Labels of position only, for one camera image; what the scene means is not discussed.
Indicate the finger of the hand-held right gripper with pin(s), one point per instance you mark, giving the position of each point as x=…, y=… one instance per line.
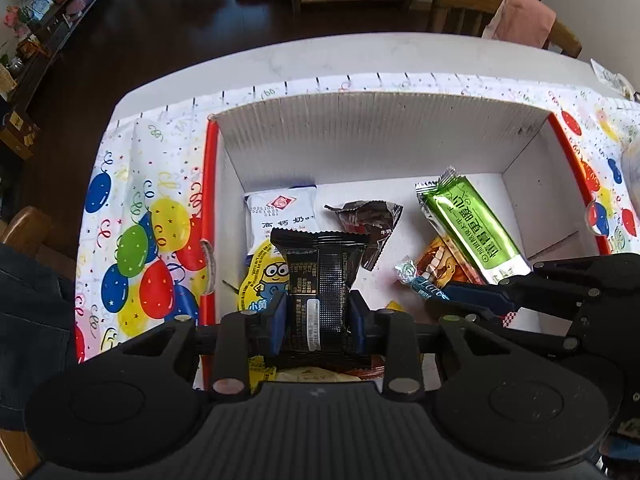
x=480, y=296
x=590, y=269

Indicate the dark jacket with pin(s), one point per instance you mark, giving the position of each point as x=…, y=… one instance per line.
x=30, y=335

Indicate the black snack packet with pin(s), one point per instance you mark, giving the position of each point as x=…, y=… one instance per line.
x=317, y=280

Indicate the white biscuit packet blue edges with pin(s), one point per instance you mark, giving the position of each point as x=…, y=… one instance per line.
x=285, y=215

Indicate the brown foil snack packet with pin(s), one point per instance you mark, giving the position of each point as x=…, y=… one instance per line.
x=362, y=220

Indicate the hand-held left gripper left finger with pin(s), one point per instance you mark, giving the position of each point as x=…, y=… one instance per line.
x=277, y=322

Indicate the yellow cartoon snack packet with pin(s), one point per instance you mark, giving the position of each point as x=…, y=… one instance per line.
x=395, y=306
x=262, y=280

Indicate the clear plastic bag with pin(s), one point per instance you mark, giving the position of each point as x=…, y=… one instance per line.
x=632, y=160

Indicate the green snack bar packet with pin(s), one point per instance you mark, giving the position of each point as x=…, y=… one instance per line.
x=465, y=220

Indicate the pink cloth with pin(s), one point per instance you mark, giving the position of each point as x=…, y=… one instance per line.
x=522, y=17

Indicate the wooden chair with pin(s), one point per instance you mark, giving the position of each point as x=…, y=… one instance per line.
x=460, y=5
x=25, y=230

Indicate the red cardboard box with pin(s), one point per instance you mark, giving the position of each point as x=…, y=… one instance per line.
x=375, y=150

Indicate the beige snack packet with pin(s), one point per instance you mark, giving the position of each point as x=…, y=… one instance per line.
x=315, y=375

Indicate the orange snack packet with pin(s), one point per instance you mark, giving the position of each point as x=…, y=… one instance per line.
x=440, y=260

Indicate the brown cardboard carton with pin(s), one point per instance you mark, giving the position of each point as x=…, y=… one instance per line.
x=17, y=132

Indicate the balloon print tablecloth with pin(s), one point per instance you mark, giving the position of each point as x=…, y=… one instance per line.
x=125, y=220

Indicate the red white checkered packet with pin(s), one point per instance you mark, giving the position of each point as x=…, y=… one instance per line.
x=520, y=321

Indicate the long low cabinet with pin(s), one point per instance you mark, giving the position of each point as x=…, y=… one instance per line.
x=55, y=10

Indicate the small printed paper packet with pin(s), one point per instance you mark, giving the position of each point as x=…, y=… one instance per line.
x=612, y=77

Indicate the blue white candy wrapper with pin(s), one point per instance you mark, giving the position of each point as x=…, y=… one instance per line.
x=430, y=290

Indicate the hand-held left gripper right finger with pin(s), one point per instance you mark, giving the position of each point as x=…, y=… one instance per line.
x=357, y=320

